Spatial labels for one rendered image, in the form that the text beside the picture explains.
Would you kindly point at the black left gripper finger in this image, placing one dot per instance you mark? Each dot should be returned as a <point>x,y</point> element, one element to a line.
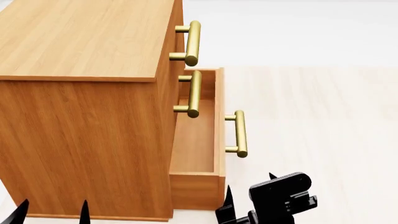
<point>84,214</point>
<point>19,213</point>

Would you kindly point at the open wooden drawer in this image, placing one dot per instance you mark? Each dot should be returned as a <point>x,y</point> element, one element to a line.
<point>194,186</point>

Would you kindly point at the wooden three-drawer cabinet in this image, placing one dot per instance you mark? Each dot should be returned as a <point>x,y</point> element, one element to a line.
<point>81,130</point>

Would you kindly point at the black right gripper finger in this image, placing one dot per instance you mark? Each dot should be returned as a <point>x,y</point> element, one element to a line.
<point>271,176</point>
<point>227,213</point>

